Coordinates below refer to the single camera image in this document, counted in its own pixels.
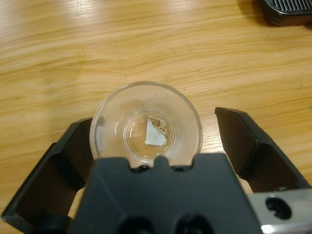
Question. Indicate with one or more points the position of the clear glass cup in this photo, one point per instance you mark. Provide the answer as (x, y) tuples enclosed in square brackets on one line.
[(146, 117)]

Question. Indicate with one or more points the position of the black drip tray metal grille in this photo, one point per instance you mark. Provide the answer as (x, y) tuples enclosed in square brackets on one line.
[(287, 12)]

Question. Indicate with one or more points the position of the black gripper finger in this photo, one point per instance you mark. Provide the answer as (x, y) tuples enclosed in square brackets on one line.
[(48, 175), (256, 158)]

